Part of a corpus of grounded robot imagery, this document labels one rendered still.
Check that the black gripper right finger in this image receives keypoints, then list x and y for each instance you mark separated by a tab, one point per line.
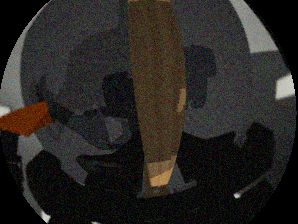
195	152

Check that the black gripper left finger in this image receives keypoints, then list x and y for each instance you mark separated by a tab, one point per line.
127	162

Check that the wooden post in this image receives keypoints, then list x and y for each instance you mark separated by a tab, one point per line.
153	190

